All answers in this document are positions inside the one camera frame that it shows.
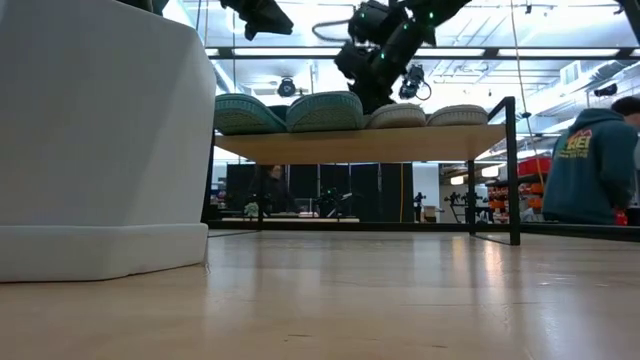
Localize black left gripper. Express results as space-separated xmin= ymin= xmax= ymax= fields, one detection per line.
xmin=218 ymin=0 xmax=296 ymax=43

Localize teal rubber slide sandal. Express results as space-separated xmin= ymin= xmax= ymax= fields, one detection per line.
xmin=285 ymin=90 xmax=366 ymax=134
xmin=214 ymin=92 xmax=289 ymax=137

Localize black ceiling device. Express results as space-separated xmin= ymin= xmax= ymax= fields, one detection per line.
xmin=592 ymin=81 xmax=620 ymax=99

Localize black round hanging device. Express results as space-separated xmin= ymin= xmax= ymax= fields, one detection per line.
xmin=276 ymin=76 xmax=298 ymax=99

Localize person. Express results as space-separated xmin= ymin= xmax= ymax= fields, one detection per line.
xmin=541 ymin=95 xmax=640 ymax=227
xmin=259 ymin=164 xmax=297 ymax=215

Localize black partition panels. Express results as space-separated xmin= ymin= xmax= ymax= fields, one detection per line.
xmin=225 ymin=163 xmax=415 ymax=224

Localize black table edge rail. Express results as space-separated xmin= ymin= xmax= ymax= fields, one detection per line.
xmin=201 ymin=218 xmax=640 ymax=244

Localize red storage bins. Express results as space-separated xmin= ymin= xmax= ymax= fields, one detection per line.
xmin=517 ymin=156 xmax=554 ymax=177

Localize black equipment stand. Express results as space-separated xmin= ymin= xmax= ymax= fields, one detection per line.
xmin=443 ymin=190 xmax=484 ymax=225
xmin=412 ymin=191 xmax=428 ymax=224

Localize grey rubber slide sandal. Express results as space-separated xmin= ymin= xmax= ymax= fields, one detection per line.
xmin=425 ymin=103 xmax=490 ymax=128
xmin=365 ymin=102 xmax=428 ymax=131

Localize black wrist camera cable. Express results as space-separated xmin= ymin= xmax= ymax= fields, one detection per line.
xmin=311 ymin=18 xmax=354 ymax=44

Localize wooden shelf with black frame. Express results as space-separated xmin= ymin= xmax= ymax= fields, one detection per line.
xmin=201 ymin=95 xmax=522 ymax=247

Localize yellow hanging cable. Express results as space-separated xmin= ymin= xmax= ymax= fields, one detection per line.
xmin=508 ymin=0 xmax=549 ymax=192

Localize white planter pot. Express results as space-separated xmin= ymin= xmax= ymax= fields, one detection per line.
xmin=0 ymin=0 xmax=218 ymax=284

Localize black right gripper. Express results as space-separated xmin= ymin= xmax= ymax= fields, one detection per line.
xmin=356 ymin=23 xmax=437 ymax=116

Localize black overhead camera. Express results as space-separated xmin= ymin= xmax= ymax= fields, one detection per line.
xmin=397 ymin=63 xmax=433 ymax=102

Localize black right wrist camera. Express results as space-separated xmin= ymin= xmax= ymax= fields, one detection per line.
xmin=333 ymin=41 xmax=377 ymax=82

